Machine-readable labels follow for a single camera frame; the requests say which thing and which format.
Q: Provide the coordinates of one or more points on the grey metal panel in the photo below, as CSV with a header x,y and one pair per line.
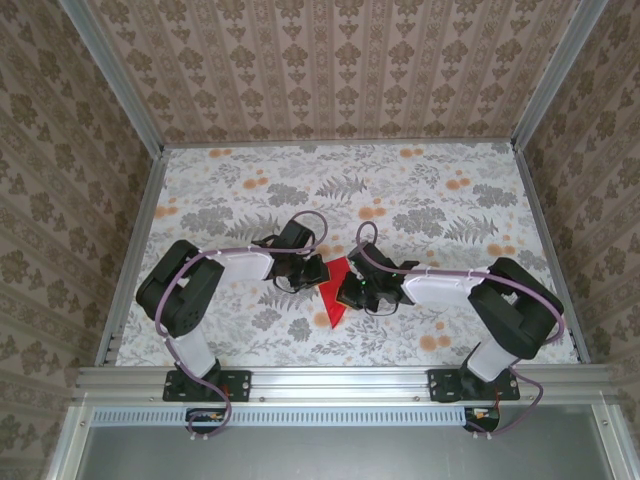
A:
x,y
340,455

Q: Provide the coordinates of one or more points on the aluminium frame post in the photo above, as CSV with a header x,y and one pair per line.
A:
x,y
121,75
555,75

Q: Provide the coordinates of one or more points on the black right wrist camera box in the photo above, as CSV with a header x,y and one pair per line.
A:
x,y
370,260

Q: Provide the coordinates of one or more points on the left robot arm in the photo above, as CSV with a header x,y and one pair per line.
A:
x,y
180,290

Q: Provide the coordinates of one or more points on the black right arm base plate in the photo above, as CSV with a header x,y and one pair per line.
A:
x,y
440,385

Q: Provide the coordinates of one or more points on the aluminium side rail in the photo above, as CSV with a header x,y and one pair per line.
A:
x,y
548,250
135,250

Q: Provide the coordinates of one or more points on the aluminium back rail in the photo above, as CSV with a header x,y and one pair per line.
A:
x,y
340,144

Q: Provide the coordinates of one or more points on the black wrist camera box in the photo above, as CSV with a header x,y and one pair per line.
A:
x,y
370,260
295,235

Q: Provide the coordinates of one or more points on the floral tablecloth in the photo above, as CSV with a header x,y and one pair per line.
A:
x,y
400,170

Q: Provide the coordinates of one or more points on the aluminium front beam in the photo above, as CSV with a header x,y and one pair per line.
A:
x,y
340,382

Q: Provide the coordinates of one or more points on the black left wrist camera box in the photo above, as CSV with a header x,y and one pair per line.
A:
x,y
295,235

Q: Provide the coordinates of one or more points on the black controller board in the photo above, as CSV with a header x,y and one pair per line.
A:
x,y
200,416
482,422

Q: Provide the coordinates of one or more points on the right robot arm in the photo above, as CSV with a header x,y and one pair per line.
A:
x,y
520,310

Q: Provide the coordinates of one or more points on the red square paper sheet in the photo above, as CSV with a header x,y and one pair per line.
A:
x,y
332,305

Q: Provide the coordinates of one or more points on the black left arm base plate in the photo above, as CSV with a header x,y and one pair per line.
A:
x,y
240,385

